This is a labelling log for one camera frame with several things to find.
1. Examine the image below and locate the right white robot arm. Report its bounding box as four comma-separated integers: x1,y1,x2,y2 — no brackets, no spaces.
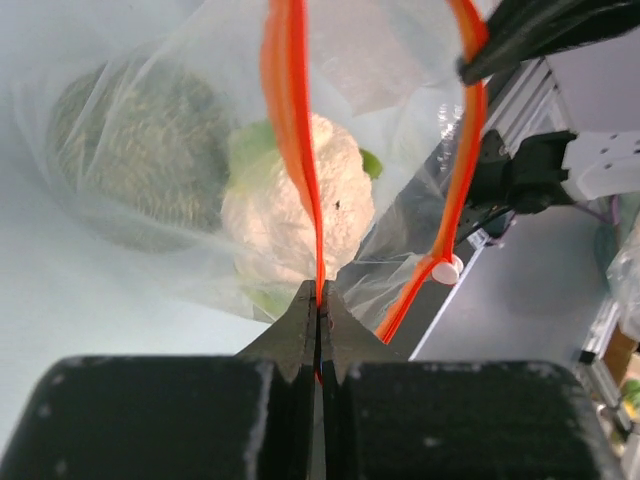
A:
456,1,639,242

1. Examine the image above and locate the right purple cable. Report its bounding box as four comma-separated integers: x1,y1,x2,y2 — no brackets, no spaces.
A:
574,194,624,236

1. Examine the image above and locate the aluminium rail frame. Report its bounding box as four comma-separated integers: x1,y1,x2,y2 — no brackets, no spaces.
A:
484,59,572,156

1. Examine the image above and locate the green melon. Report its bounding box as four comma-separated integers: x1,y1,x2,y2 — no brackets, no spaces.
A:
46,61,230,253

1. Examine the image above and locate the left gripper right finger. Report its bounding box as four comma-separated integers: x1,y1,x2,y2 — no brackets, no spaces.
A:
317,285,620,479

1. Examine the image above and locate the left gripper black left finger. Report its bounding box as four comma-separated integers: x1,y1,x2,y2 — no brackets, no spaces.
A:
1,281,317,479

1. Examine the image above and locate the clear zip top bag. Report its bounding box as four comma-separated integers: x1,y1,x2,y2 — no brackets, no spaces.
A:
1,1,493,341

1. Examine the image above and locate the white cauliflower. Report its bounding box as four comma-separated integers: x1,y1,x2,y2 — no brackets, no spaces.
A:
221,114,383,318

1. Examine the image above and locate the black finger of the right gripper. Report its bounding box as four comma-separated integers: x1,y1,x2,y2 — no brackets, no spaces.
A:
458,0,639,84

